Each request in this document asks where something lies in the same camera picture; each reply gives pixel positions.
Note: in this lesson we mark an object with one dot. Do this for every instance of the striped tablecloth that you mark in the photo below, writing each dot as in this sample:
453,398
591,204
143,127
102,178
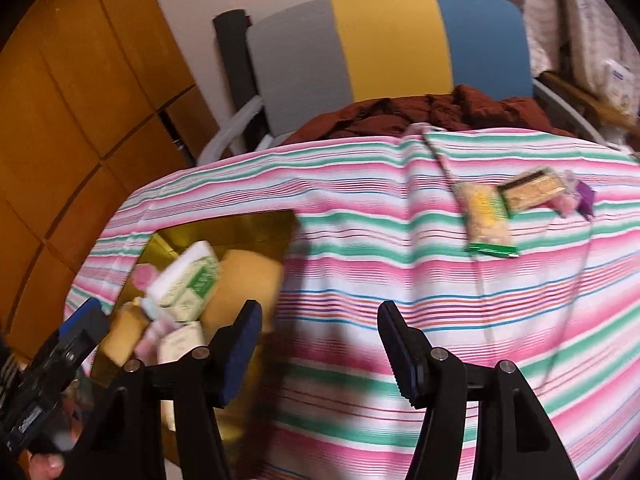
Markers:
350,260

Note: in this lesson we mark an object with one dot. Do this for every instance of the white chair armrest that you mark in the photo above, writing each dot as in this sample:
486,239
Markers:
560,102
230,130

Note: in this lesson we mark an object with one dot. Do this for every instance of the pink soft item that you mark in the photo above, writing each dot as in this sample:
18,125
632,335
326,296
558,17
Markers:
152,335

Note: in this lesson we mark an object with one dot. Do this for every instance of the clear cracker packet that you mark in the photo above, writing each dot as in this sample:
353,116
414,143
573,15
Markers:
532,187

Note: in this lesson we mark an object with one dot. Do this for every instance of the gold tin box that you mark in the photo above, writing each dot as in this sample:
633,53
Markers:
240,230

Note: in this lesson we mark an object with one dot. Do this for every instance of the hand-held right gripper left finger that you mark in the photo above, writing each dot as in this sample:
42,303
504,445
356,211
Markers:
242,360

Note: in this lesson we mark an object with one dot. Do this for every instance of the white blue box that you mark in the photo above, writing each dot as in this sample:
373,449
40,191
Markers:
620,82

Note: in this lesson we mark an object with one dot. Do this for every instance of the black rolled mat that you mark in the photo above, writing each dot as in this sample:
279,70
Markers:
235,60

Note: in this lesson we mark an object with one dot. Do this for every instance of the person's left hand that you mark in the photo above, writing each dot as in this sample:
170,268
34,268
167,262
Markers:
47,467

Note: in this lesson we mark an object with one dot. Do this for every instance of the large yellow sponge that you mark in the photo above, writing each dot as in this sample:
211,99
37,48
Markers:
245,285

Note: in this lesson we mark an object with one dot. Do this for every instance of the wooden wardrobe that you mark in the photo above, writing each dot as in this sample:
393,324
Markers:
75,110

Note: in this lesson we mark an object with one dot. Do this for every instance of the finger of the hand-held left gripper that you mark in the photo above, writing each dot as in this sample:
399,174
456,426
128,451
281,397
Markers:
87,317

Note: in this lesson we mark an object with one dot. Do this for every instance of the striped dark cloth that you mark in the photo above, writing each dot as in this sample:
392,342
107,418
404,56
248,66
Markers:
7,375

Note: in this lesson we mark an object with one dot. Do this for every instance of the pink hair roller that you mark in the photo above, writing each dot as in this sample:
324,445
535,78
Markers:
565,205

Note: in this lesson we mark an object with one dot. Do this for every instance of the brown red jacket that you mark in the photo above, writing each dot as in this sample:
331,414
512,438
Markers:
450,110

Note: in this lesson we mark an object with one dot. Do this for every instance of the grey yellow blue cushion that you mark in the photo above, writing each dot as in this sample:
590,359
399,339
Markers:
390,45

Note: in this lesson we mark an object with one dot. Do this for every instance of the white green packet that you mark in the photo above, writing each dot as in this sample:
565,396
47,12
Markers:
187,280

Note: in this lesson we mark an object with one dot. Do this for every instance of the wooden side table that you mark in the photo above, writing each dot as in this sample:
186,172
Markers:
585,102

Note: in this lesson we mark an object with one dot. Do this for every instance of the green yellow snack packet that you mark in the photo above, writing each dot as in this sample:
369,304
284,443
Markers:
487,220

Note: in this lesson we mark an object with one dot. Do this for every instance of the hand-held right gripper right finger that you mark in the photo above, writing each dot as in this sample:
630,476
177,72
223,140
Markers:
407,367

